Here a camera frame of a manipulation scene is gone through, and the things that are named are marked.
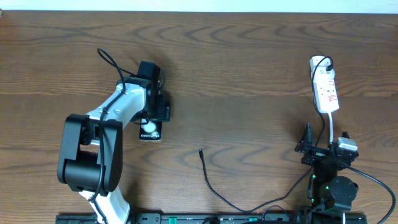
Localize white power strip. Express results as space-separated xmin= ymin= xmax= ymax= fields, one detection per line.
xmin=310 ymin=55 xmax=339 ymax=114

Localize black charging cable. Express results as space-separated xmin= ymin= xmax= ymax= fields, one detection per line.
xmin=198 ymin=56 xmax=335 ymax=214

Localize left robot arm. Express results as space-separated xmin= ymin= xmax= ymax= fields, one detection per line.
xmin=55 ymin=77 xmax=170 ymax=223

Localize black Samsung flip phone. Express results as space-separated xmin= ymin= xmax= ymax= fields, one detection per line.
xmin=139 ymin=121 xmax=162 ymax=141

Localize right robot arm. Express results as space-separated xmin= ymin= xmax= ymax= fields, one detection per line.
xmin=295 ymin=124 xmax=359 ymax=223

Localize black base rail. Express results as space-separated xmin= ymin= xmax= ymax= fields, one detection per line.
xmin=55 ymin=213 xmax=368 ymax=224

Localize white USB charger plug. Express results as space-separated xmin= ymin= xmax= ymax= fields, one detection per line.
xmin=320 ymin=64 xmax=335 ymax=80

